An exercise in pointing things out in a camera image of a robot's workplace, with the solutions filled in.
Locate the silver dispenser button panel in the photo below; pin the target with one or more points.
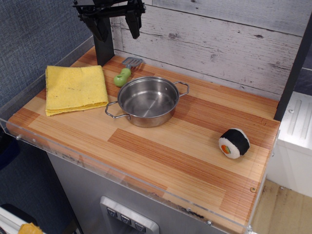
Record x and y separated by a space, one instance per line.
123 220

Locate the yellow folded cloth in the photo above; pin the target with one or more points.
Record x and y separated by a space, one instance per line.
70 89

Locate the green handled toy spatula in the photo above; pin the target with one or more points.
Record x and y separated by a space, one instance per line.
122 77

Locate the yellow object bottom left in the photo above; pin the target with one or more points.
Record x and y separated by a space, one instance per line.
29 228

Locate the stainless steel pot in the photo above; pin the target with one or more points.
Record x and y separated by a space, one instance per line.
147 101

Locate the white side cabinet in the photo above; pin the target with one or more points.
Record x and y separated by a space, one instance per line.
291 162

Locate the plush sushi roll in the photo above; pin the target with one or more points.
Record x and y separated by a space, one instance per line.
234 143

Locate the clear acrylic guard rail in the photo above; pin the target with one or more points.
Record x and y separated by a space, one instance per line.
177 164

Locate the black vertical post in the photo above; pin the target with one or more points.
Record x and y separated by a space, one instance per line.
104 49

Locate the black right frame post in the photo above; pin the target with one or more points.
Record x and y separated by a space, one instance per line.
295 71

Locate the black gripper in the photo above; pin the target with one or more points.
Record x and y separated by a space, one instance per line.
93 10

